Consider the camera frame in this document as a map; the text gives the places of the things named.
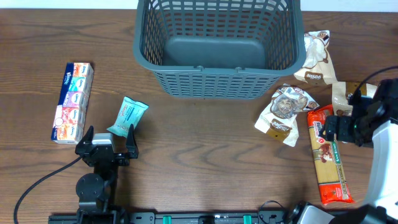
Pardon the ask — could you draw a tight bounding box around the Kleenex tissue multipack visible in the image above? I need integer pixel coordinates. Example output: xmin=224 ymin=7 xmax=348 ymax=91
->
xmin=51 ymin=62 xmax=94 ymax=144

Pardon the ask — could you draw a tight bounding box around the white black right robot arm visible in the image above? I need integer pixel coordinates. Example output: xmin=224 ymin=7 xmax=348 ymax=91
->
xmin=289 ymin=79 xmax=397 ymax=223

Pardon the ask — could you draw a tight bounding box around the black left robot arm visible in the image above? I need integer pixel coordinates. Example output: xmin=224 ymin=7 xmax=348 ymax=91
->
xmin=75 ymin=125 xmax=139 ymax=224

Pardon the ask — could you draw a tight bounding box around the red spaghetti package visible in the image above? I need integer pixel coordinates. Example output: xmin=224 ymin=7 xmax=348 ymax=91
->
xmin=307 ymin=105 xmax=354 ymax=205

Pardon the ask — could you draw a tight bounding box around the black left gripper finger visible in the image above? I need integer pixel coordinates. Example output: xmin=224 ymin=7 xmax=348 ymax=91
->
xmin=79 ymin=126 xmax=94 ymax=148
xmin=126 ymin=124 xmax=137 ymax=155

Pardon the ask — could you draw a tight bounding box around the white brown snack bag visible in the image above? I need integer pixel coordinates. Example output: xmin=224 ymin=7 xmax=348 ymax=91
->
xmin=254 ymin=83 xmax=319 ymax=147

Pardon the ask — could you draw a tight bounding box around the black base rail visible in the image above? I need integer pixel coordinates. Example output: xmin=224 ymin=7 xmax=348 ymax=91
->
xmin=48 ymin=210 xmax=287 ymax=224

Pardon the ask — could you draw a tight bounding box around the grey plastic basket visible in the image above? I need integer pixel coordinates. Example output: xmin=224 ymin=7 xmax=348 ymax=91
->
xmin=132 ymin=0 xmax=306 ymax=99

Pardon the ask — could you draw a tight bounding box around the teal wet wipes pack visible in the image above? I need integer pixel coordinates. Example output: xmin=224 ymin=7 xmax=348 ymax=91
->
xmin=107 ymin=96 xmax=149 ymax=138

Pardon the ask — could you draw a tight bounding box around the beige snack bag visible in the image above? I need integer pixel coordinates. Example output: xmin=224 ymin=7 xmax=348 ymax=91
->
xmin=332 ymin=82 xmax=377 ymax=116

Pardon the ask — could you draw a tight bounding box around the white snack bag top right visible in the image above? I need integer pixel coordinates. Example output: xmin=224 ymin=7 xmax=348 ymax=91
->
xmin=294 ymin=30 xmax=338 ymax=85

